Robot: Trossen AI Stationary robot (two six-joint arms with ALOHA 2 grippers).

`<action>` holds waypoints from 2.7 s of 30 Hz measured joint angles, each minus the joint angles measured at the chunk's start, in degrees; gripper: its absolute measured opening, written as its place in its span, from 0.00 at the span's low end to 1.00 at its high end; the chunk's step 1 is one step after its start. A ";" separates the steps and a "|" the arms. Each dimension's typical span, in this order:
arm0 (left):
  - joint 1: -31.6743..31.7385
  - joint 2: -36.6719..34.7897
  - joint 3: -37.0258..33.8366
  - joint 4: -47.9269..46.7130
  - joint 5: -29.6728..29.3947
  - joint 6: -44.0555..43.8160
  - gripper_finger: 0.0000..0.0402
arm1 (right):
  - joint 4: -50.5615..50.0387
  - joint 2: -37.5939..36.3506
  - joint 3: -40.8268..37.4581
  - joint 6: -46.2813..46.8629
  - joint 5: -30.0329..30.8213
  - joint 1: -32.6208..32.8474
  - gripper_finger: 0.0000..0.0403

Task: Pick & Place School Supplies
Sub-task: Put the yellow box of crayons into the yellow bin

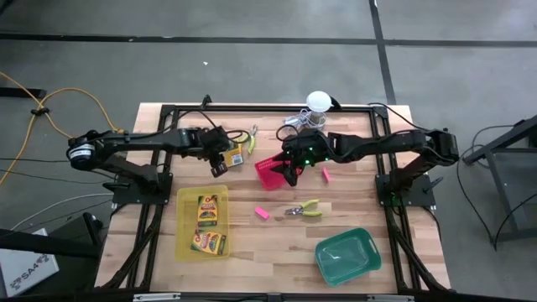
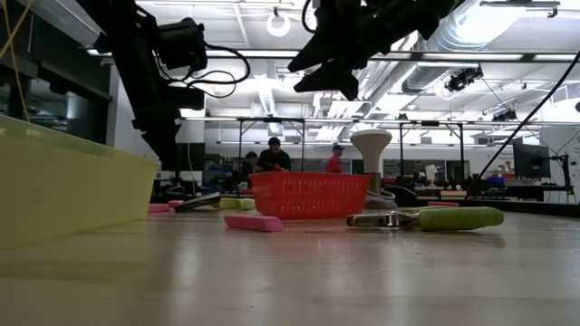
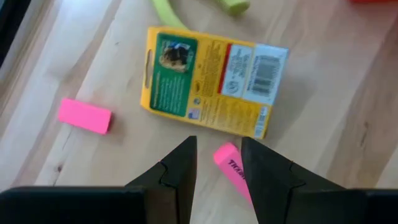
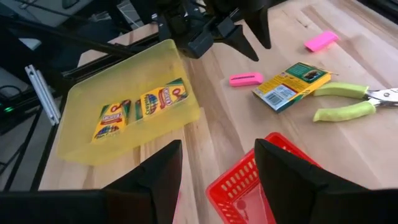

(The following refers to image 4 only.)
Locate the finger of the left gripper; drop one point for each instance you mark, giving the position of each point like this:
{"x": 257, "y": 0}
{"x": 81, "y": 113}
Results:
{"x": 260, "y": 25}
{"x": 237, "y": 39}

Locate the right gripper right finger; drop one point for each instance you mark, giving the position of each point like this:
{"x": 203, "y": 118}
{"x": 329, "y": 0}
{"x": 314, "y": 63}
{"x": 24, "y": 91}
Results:
{"x": 289, "y": 186}

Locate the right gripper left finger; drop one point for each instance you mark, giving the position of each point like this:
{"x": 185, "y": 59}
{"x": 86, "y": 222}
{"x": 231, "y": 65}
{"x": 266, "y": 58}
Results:
{"x": 161, "y": 186}

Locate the pink eraser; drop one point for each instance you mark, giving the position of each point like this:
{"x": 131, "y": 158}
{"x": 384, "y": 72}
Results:
{"x": 321, "y": 40}
{"x": 245, "y": 79}

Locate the yellow crayon box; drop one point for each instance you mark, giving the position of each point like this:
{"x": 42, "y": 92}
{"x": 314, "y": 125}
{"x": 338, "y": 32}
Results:
{"x": 161, "y": 99}
{"x": 110, "y": 123}
{"x": 289, "y": 88}

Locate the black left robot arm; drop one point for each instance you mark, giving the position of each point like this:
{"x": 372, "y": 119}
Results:
{"x": 146, "y": 9}

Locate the red plastic basket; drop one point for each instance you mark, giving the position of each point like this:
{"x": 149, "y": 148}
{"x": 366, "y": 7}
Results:
{"x": 236, "y": 186}

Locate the yellow plastic tray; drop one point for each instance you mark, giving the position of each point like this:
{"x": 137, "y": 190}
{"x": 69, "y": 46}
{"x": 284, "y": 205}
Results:
{"x": 130, "y": 77}

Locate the silver metal bracket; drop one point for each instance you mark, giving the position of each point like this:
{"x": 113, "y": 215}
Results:
{"x": 42, "y": 93}

